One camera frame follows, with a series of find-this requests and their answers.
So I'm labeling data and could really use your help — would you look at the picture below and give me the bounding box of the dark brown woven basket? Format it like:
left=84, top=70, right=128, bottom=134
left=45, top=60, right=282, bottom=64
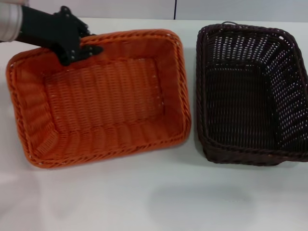
left=195, top=21, right=308, bottom=167

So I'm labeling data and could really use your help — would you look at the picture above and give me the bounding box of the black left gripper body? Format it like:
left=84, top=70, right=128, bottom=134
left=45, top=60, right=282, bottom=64
left=20, top=6, right=83, bottom=67

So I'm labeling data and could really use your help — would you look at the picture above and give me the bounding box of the orange woven plastic basket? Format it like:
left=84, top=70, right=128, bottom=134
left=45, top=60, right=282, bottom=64
left=6, top=28, right=193, bottom=169

